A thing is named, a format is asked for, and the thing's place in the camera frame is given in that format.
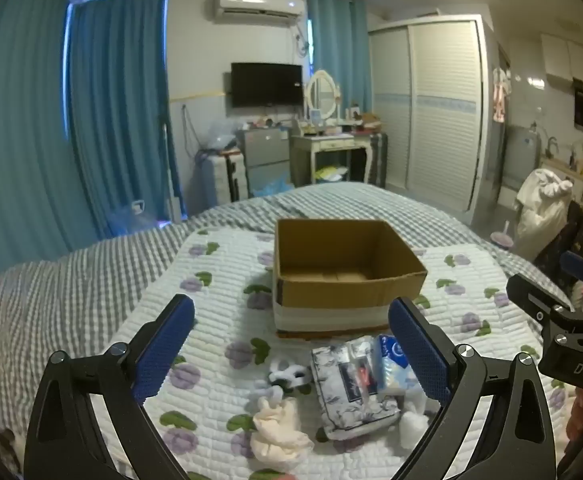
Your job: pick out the black wall television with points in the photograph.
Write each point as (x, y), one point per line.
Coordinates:
(266, 85)

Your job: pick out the white clothes pile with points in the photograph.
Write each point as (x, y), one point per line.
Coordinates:
(541, 210)

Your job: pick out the cream cloth bundle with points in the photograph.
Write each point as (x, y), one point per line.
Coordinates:
(276, 435)

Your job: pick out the floral tissue pack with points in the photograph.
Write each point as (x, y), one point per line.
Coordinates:
(346, 407)

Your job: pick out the white oval mirror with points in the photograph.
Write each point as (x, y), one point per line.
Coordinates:
(321, 92)

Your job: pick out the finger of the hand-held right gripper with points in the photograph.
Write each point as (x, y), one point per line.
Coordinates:
(581, 267)
(534, 295)

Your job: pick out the white sliding wardrobe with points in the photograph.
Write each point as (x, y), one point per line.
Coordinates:
(436, 110)

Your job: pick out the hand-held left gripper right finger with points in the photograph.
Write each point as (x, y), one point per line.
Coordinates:
(421, 350)

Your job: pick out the white suitcase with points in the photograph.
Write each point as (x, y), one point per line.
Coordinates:
(224, 177)

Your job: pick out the small grey fridge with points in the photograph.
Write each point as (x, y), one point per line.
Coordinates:
(266, 152)

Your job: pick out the white air conditioner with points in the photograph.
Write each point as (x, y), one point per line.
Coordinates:
(259, 6)

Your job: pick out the white floral quilt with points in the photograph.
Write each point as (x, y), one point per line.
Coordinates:
(221, 280)

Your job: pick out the dark chair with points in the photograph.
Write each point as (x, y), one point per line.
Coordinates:
(564, 240)

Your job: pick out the blue curtain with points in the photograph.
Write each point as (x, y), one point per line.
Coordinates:
(121, 110)
(16, 135)
(339, 45)

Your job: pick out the pink cup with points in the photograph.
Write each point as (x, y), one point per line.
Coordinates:
(502, 237)

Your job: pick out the clear plastic bag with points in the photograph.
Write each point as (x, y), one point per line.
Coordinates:
(221, 135)

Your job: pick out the blue plastic bag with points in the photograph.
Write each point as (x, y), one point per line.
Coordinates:
(271, 187)

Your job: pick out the white cloth bundle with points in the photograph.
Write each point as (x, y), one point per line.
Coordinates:
(414, 425)

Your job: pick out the white plastic clip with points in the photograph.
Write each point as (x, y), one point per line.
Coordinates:
(287, 377)

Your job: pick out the pink hanging clothes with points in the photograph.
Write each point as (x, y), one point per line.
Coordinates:
(500, 95)

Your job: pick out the white wall cabinets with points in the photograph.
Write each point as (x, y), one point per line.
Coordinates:
(571, 57)

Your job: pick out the blue and white tissue pack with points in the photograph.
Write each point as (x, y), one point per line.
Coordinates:
(386, 371)

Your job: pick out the clear water jug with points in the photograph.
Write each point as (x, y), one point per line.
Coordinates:
(136, 220)

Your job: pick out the grey washing machine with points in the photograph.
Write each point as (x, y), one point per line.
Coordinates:
(521, 160)

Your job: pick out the clear plastic packet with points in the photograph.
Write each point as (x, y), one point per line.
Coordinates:
(359, 360)

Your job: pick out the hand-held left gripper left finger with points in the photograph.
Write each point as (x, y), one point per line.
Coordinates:
(164, 350)

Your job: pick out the white dressing table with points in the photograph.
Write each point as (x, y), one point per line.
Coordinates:
(329, 144)

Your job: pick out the brown cardboard box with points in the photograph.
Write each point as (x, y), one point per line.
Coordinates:
(331, 300)

